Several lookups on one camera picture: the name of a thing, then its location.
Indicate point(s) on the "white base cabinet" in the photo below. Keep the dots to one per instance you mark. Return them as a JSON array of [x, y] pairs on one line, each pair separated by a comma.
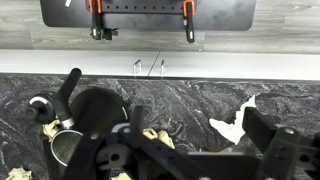
[[233, 65]]

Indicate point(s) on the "white paper litter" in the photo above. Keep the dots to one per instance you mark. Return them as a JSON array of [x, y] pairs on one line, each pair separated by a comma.
[[230, 130]]

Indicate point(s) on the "black electric kettle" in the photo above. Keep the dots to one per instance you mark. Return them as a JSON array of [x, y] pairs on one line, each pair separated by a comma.
[[96, 106]]

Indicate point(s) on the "orange black bar clamp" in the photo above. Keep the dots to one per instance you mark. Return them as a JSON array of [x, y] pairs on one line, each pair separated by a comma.
[[96, 23], [189, 23]]

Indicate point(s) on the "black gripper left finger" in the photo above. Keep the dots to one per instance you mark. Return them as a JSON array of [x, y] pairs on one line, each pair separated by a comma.
[[140, 150]]

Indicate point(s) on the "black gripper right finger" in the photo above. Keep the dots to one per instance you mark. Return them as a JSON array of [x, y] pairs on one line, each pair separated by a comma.
[[283, 150]]

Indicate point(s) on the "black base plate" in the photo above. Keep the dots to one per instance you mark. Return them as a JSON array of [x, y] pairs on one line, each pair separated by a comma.
[[226, 16]]

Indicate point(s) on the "crumpled brown paper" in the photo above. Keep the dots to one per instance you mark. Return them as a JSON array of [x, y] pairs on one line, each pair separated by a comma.
[[18, 174], [121, 176], [50, 130], [163, 137]]

